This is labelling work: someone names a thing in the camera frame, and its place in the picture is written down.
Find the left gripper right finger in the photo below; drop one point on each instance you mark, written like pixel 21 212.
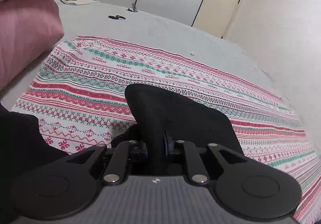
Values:
pixel 182 158

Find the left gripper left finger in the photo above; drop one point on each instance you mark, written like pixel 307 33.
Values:
pixel 124 154

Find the black pants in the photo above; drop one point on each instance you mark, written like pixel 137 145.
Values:
pixel 157 110

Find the folded black clothing stack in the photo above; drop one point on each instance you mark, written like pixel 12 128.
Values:
pixel 23 148

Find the patterned red green blanket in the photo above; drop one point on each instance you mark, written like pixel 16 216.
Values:
pixel 244 185

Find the black glasses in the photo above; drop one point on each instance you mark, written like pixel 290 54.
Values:
pixel 116 17

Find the grey bed sheet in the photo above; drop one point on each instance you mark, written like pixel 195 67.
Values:
pixel 163 35

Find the small phone stand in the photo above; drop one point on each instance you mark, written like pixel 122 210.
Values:
pixel 133 8

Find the beige cloth on bed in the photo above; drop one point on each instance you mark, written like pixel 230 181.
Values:
pixel 79 2

